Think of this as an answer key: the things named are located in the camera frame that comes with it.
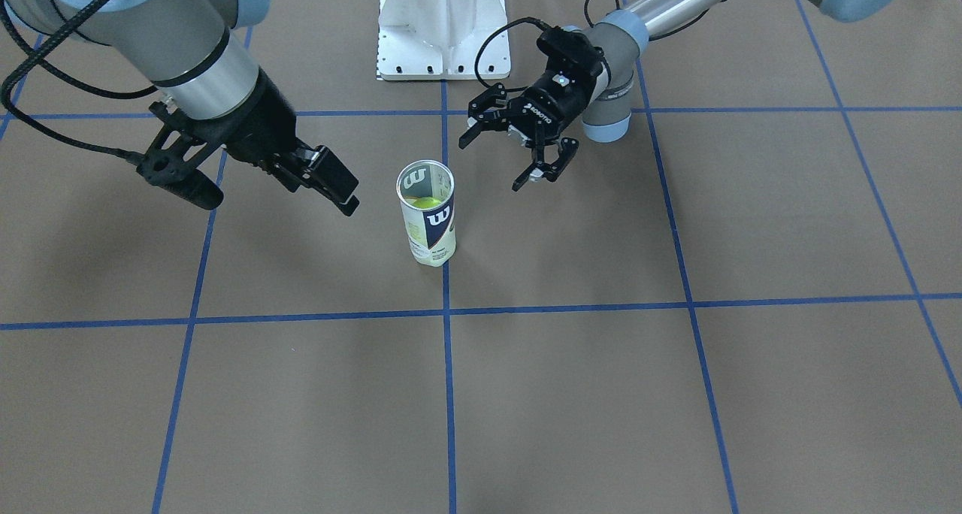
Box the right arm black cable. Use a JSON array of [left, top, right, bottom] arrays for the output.
[[0, 0, 162, 162]]

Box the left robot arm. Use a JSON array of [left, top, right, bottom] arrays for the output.
[[458, 0, 893, 191]]

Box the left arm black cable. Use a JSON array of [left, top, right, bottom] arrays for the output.
[[473, 0, 711, 92]]

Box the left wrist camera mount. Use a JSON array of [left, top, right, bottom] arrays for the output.
[[536, 27, 604, 80]]

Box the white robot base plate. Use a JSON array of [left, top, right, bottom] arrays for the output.
[[376, 0, 512, 80]]

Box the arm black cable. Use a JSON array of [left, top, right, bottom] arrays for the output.
[[0, 0, 162, 162], [473, 0, 711, 92]]

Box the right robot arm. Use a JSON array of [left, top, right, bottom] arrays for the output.
[[2, 0, 358, 216]]

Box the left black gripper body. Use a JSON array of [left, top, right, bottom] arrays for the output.
[[507, 63, 606, 142]]

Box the clear tennis ball can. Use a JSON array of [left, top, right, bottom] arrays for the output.
[[395, 160, 456, 267]]

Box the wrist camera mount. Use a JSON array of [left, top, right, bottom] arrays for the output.
[[536, 27, 604, 80], [135, 101, 224, 210]]

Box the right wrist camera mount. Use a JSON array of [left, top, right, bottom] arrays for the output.
[[135, 101, 224, 210]]

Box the yellow tennis ball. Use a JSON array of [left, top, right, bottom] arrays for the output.
[[407, 196, 446, 210]]

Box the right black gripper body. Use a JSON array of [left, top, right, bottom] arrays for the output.
[[225, 70, 316, 180]]

